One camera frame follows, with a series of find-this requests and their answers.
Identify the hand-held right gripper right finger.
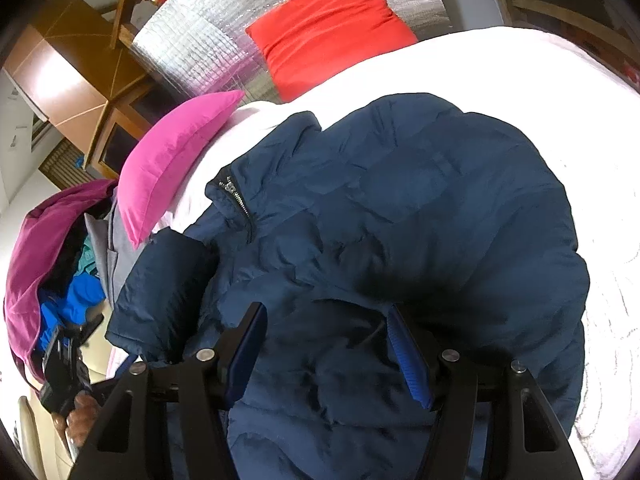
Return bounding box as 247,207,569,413
387,304,586,480

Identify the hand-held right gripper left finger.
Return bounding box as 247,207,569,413
67,302,268,480

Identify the navy puffer jacket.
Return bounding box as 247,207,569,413
105,92,591,480

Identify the person's left hand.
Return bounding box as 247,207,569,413
65,392,108,461

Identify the blue garment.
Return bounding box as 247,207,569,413
37,272,108,358

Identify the beige sofa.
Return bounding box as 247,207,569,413
15,350,126,480

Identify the teal garment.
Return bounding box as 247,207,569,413
75,237,98,278

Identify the magenta garment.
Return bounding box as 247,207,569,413
2,179,121,393

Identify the grey garment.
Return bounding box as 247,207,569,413
82,195,143,303

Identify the pink pillow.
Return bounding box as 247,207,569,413
119,90,246,250

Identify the wooden cabinet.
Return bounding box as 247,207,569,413
2,0,168,178

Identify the white fleece blanket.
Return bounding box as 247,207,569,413
150,27,640,478

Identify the silver foil insulation sheet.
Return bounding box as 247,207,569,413
131,0,448,106

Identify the red pillow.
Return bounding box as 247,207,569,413
245,0,419,102

